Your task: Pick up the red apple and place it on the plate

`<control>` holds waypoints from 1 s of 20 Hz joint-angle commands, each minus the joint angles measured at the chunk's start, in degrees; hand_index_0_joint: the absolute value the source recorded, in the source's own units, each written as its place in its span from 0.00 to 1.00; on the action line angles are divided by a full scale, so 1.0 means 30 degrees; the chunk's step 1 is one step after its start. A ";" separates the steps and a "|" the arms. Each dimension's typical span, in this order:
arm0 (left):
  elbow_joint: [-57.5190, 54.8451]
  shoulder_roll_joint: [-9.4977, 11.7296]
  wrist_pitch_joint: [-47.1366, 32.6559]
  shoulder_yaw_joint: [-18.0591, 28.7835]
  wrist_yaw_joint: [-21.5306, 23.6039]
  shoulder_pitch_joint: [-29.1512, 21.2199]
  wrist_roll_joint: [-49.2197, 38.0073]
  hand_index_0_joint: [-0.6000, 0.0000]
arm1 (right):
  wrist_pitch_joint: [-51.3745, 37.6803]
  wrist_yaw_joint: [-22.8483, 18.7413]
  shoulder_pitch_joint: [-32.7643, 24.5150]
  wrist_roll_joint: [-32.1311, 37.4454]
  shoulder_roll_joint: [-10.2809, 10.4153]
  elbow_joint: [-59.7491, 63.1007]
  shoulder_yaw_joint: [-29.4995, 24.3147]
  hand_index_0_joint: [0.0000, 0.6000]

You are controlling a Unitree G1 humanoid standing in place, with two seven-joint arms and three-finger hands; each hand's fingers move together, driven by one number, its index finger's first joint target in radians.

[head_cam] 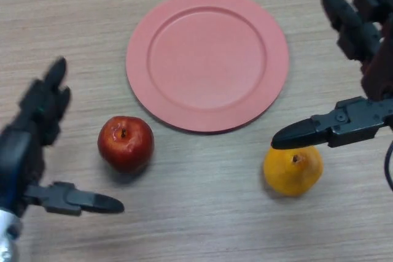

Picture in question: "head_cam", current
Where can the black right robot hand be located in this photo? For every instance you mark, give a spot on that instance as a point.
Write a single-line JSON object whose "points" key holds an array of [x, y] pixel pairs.
{"points": [[353, 124]]}

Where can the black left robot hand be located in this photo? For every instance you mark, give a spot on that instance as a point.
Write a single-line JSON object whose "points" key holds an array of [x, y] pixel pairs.
{"points": [[24, 151]]}

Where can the red apple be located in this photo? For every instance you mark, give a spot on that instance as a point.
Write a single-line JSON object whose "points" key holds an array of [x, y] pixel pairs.
{"points": [[126, 145]]}

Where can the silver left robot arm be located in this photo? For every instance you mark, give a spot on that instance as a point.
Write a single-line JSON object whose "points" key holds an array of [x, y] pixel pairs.
{"points": [[7, 237]]}

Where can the pink round plate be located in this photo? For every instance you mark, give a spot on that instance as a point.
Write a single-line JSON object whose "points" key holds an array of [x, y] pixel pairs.
{"points": [[207, 59]]}

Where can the yellow-orange pear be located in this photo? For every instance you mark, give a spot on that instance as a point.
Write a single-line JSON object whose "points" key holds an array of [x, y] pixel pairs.
{"points": [[291, 173]]}

